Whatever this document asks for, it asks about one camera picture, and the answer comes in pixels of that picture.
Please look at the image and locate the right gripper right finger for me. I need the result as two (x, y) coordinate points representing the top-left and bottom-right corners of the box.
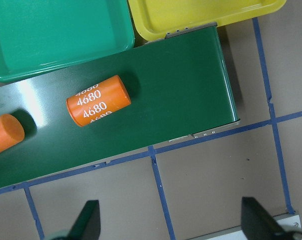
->
(241, 196), (302, 240)

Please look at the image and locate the orange cylinder with 4680 print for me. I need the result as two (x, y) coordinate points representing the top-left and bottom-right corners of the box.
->
(66, 75), (131, 127)

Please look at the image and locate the yellow plastic tray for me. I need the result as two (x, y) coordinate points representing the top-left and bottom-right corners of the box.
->
(128, 0), (286, 41)

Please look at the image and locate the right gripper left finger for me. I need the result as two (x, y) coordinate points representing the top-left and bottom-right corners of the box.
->
(47, 200), (101, 240)

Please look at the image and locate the green conveyor belt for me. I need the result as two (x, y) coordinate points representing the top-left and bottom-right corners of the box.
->
(0, 23), (239, 188)

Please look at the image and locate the plain orange cylinder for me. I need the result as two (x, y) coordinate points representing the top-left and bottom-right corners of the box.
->
(0, 114), (25, 153)

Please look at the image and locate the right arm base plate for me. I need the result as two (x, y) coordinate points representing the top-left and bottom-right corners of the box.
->
(195, 213), (302, 240)

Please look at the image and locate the green plastic tray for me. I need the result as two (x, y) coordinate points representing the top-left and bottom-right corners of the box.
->
(0, 0), (135, 83)

